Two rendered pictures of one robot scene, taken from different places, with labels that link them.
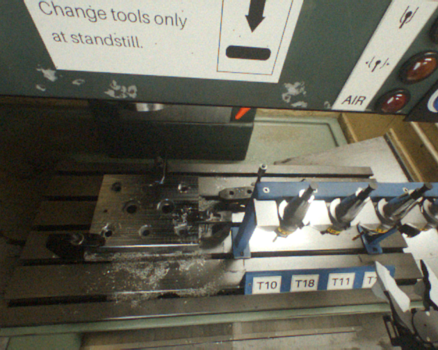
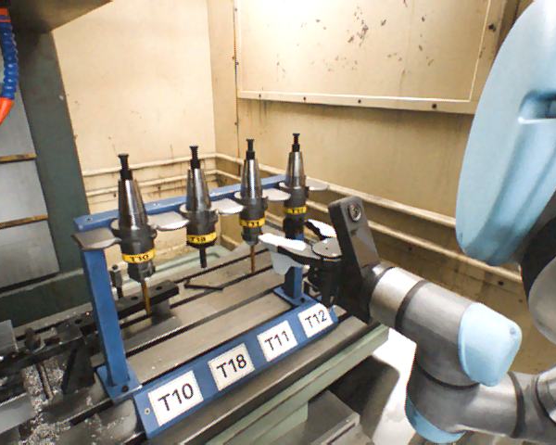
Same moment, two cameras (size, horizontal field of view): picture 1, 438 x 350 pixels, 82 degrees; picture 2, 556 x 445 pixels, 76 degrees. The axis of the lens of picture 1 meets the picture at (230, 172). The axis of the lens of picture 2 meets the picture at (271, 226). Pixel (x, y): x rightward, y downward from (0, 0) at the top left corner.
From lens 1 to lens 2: 0.39 m
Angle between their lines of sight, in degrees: 37
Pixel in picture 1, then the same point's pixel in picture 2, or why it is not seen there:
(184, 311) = not seen: outside the picture
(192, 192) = (2, 340)
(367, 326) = (363, 409)
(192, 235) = (10, 388)
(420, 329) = (323, 251)
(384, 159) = not seen: hidden behind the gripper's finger
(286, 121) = (160, 270)
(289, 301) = (225, 406)
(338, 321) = (324, 424)
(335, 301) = (287, 371)
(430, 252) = not seen: hidden behind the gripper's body
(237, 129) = (79, 279)
